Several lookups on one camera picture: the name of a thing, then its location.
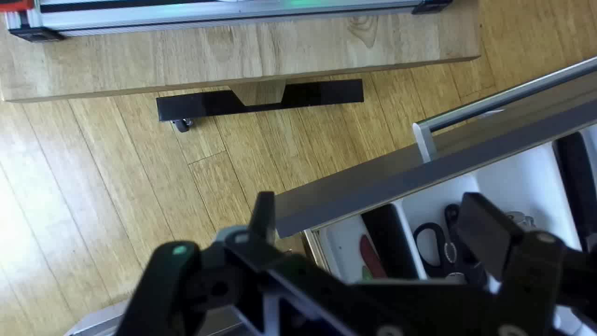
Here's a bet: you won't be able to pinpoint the black kitchen tool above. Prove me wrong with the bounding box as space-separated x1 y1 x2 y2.
552 131 597 250

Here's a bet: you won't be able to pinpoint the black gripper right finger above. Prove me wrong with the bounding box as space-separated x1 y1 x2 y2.
455 190 597 336

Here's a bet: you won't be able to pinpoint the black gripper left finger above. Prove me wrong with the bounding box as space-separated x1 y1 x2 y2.
114 190 399 336

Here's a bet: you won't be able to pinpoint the black handled scissors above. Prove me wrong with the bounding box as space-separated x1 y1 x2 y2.
412 203 492 282

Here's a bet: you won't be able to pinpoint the red utensil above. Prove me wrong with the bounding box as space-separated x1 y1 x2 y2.
358 233 388 282

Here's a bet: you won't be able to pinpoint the black handled utensil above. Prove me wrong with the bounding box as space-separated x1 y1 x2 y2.
360 203 420 282

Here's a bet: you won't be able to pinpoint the black desk foot with caster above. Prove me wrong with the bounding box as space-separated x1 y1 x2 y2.
155 78 366 134

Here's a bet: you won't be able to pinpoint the aluminium frame rail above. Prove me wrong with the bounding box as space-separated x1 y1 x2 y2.
6 0 455 43

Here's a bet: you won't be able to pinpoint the white drawer organizer tray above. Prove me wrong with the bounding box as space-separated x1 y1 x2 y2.
315 123 597 336

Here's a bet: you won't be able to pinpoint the light wooden desk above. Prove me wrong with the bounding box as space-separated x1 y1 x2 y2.
0 0 483 104

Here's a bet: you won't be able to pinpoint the silver drawer handle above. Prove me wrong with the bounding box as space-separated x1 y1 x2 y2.
410 54 597 164

